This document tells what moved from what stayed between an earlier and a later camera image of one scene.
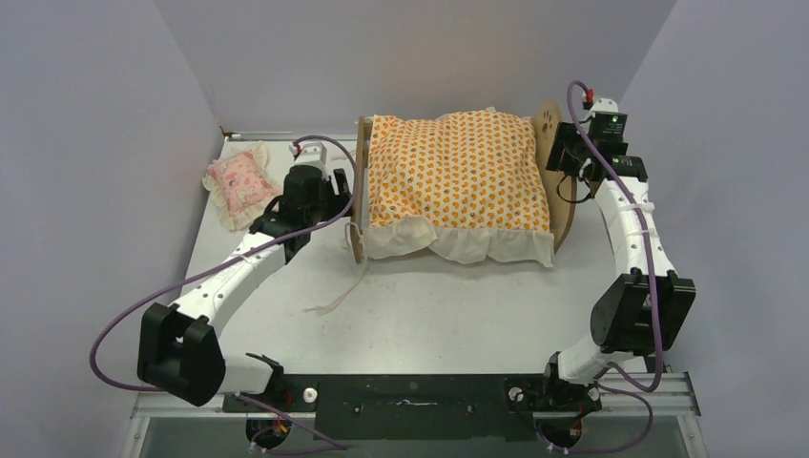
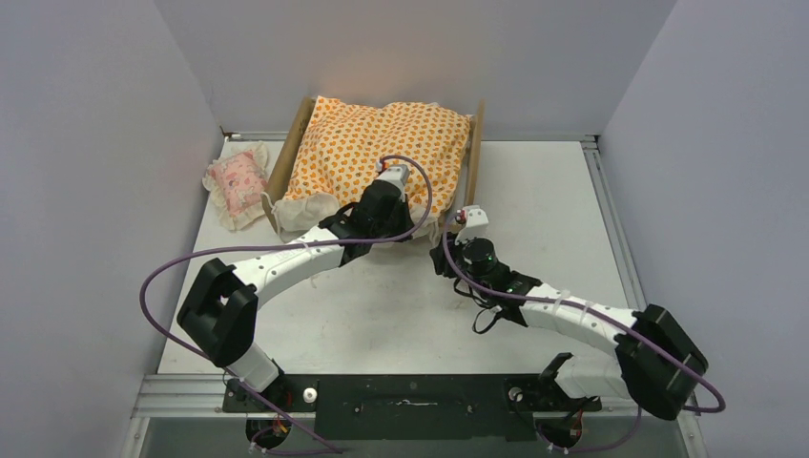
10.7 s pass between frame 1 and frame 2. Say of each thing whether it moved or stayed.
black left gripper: moved
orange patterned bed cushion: moved
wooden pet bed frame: moved
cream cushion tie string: moved
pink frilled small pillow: stayed
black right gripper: moved
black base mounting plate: stayed
